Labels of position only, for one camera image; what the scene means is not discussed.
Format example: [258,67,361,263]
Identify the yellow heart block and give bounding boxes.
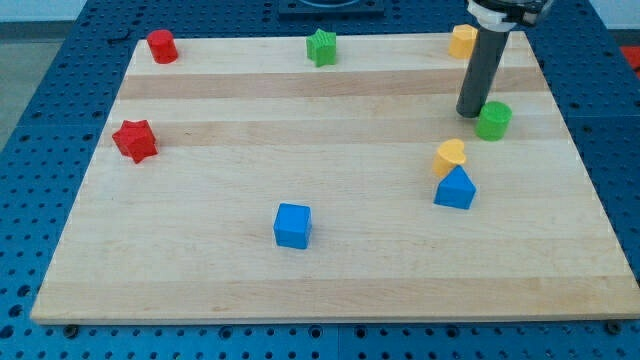
[432,138,467,177]

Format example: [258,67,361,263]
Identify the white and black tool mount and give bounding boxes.
[466,0,554,32]

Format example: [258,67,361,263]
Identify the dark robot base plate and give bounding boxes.
[277,0,385,19]

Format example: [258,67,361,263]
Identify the green star block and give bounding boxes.
[306,29,337,67]

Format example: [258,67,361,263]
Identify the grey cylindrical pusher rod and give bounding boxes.
[456,27,509,118]

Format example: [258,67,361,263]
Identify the yellow hexagon block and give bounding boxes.
[448,24,478,59]

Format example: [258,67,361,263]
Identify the blue cube block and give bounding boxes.
[273,203,312,250]

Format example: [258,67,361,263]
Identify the wooden board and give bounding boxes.
[31,31,639,325]

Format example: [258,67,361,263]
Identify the blue triangle block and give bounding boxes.
[434,165,477,210]

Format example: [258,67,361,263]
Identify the red cylinder block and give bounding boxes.
[146,29,178,64]

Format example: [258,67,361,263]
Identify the red star block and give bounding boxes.
[112,120,158,164]

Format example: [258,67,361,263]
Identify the green cylinder block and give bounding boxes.
[475,101,513,141]

